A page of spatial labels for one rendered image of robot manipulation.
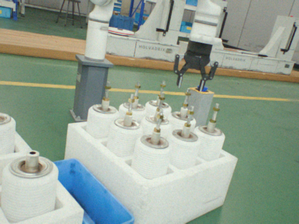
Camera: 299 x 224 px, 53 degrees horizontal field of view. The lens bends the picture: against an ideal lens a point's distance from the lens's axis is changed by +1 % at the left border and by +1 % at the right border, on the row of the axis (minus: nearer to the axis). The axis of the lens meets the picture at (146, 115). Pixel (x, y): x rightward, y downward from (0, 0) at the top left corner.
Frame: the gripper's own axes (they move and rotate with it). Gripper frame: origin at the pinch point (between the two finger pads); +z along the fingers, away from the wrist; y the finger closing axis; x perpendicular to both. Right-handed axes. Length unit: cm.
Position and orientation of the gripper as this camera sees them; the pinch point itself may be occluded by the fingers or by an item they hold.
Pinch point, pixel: (189, 85)
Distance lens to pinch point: 97.4
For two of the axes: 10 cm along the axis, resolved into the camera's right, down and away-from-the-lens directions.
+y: -9.8, -1.7, -0.7
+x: 0.1, 3.4, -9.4
